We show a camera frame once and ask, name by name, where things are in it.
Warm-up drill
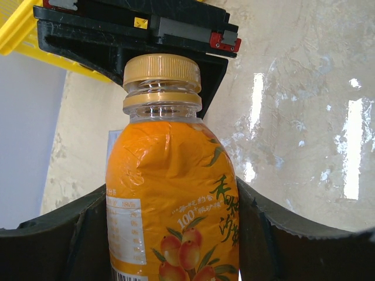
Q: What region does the orange bottle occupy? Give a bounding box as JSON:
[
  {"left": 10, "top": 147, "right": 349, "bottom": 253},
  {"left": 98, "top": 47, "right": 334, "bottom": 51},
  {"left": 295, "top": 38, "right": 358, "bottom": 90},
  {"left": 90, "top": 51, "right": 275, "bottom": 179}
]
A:
[{"left": 104, "top": 95, "right": 241, "bottom": 281}]

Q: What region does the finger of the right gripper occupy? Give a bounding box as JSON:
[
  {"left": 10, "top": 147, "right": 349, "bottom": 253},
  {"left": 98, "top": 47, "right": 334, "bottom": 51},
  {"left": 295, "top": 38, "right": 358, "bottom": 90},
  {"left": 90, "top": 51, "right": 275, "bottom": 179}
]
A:
[{"left": 188, "top": 53, "right": 228, "bottom": 119}]

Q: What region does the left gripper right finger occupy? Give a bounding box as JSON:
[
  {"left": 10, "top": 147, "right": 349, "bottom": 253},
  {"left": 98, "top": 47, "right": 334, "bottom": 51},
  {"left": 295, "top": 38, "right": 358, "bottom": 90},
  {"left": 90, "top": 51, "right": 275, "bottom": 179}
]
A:
[{"left": 237, "top": 179, "right": 374, "bottom": 280}]

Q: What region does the orange cap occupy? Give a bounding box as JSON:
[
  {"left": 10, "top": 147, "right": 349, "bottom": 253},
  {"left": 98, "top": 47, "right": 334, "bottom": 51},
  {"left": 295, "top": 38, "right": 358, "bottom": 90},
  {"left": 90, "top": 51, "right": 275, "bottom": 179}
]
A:
[{"left": 122, "top": 53, "right": 202, "bottom": 93}]

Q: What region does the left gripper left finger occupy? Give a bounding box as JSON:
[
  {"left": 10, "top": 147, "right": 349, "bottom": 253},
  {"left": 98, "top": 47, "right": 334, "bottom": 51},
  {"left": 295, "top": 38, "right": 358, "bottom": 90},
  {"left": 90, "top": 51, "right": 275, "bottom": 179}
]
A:
[{"left": 1, "top": 186, "right": 112, "bottom": 280}]

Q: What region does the yellow plastic basket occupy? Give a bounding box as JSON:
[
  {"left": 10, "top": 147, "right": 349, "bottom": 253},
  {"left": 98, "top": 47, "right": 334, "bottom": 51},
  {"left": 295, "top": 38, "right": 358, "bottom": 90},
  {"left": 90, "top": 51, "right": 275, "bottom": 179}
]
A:
[{"left": 1, "top": 0, "right": 110, "bottom": 82}]

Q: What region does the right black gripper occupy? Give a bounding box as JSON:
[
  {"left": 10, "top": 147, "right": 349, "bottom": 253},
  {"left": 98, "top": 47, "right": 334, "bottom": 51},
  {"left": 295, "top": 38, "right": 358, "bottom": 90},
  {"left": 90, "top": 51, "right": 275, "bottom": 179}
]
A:
[{"left": 33, "top": 1, "right": 241, "bottom": 85}]

